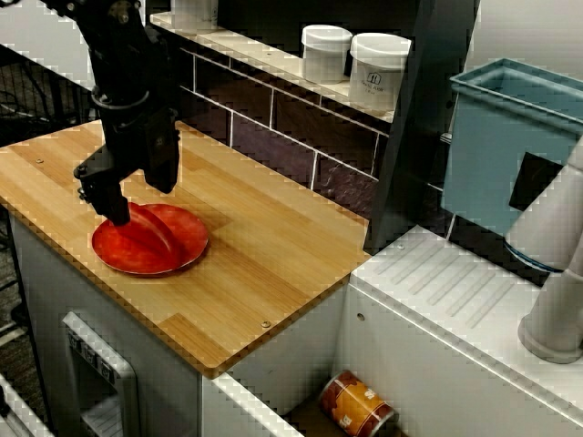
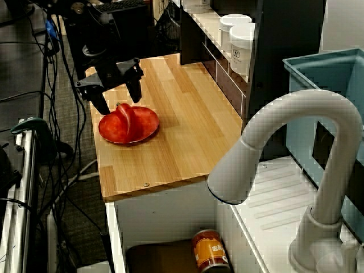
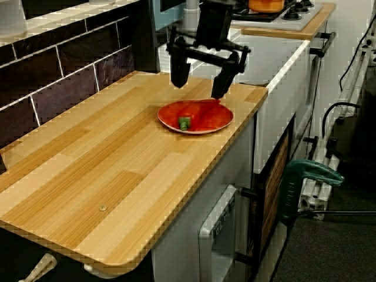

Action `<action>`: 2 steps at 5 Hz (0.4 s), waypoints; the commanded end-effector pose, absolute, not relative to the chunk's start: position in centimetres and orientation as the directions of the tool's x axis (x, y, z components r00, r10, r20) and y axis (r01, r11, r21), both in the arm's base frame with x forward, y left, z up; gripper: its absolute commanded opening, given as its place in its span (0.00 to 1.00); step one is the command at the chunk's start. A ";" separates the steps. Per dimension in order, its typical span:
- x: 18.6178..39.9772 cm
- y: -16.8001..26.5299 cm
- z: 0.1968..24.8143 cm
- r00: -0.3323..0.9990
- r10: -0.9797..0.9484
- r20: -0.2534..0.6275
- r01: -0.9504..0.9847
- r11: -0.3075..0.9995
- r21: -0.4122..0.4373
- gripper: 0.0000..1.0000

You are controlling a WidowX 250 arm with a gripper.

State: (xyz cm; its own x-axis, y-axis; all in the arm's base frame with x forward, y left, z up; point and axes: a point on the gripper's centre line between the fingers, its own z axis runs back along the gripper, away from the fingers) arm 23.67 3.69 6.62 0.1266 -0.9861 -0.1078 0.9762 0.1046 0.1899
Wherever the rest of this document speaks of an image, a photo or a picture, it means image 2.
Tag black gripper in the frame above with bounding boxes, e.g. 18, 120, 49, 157
75, 57, 145, 115

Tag red toy chili pepper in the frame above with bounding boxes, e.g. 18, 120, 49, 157
115, 102, 139, 143

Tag red round plate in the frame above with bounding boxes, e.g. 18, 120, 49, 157
98, 105, 160, 146

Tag black computer tower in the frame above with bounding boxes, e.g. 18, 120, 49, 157
62, 0, 153, 94

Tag green clamp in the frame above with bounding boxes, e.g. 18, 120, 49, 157
10, 117, 57, 160

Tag black keyboard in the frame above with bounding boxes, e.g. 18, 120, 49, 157
96, 0, 146, 14

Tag short black side panel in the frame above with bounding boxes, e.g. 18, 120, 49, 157
179, 0, 220, 65

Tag dark grey desk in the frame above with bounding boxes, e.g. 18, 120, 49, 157
0, 0, 48, 126

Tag dark tile backsplash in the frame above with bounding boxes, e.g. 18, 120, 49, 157
201, 42, 247, 117

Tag light wooden shelf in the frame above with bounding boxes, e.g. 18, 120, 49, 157
181, 8, 251, 85

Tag white lidded jar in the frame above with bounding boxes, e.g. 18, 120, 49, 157
181, 0, 211, 14
218, 14, 253, 55

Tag white toy kitchen cabinet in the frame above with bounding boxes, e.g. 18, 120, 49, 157
104, 155, 364, 273

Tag white jar with house logo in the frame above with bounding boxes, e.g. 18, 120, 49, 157
229, 23, 255, 76

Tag black box device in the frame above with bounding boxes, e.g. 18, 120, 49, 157
0, 142, 23, 200

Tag black metal rod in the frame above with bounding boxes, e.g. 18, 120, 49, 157
100, 231, 114, 273

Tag tall black side panel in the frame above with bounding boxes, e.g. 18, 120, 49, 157
249, 0, 326, 163

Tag orange soup can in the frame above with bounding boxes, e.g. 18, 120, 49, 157
192, 229, 230, 273

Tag blue-grey plastic bin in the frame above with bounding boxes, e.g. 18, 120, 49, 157
282, 48, 364, 244

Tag white toy faucet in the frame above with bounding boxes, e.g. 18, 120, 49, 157
206, 89, 364, 273

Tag black wire mesh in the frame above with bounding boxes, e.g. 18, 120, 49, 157
155, 0, 181, 55

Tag white cable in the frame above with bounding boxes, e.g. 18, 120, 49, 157
53, 159, 99, 200

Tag blue cable connector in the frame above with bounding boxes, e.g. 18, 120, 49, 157
45, 18, 60, 43

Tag black cable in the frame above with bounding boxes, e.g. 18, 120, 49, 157
0, 198, 32, 212
0, 90, 52, 104

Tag aluminium frame rail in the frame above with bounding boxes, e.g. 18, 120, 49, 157
0, 121, 39, 273

